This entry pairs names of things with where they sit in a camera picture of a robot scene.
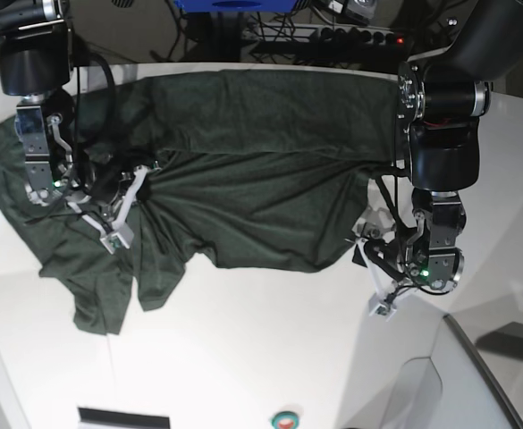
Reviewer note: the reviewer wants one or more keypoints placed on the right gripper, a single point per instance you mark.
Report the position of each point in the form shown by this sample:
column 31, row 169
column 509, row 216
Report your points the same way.
column 57, row 162

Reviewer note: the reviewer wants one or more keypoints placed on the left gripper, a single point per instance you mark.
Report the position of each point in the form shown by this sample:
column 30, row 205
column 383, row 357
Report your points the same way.
column 425, row 257

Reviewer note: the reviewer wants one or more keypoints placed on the dark green t-shirt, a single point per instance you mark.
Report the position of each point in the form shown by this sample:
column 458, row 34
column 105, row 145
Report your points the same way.
column 260, row 168

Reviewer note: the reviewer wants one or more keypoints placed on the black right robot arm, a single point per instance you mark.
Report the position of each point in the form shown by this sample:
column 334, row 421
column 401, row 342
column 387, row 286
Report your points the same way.
column 38, row 53

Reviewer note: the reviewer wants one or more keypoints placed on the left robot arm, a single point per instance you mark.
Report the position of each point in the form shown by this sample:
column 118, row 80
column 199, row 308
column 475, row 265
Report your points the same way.
column 440, row 102

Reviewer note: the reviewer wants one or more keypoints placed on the blue box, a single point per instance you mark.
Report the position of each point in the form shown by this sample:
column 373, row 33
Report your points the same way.
column 209, row 6

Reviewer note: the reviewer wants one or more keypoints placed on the red green emergency button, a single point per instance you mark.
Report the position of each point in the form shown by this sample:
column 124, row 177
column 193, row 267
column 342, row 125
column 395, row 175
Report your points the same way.
column 285, row 420

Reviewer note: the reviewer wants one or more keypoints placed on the black power strip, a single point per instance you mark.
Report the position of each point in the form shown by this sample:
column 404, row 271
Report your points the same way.
column 359, row 36

